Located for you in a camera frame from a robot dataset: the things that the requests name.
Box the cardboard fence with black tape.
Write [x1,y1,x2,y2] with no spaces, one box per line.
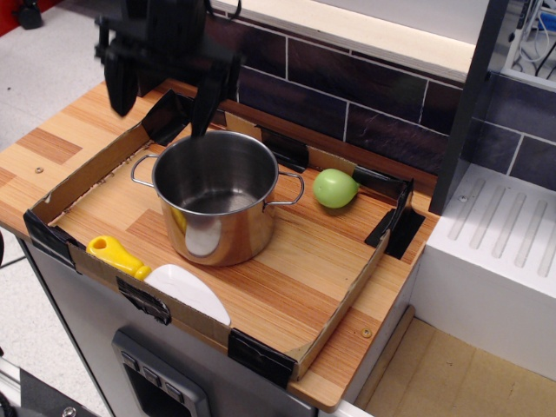
[23,92,436,390]

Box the green plastic pear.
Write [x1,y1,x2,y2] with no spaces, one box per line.
[312,169,360,209]

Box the black object on floor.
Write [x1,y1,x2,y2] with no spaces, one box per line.
[12,0,43,30]

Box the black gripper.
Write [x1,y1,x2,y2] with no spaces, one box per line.
[95,1,242,137]

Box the dark shelf post right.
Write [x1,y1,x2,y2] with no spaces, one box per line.
[429,1,508,215]

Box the yellow handled white spatula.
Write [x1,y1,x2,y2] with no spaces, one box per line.
[86,235,231,326]

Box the white toy sink drainboard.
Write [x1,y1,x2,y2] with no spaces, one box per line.
[411,165,555,379]

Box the stainless steel pot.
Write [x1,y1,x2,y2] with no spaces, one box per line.
[146,130,284,267]

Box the grey oven control panel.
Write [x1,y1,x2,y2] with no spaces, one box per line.
[112,330,211,416]

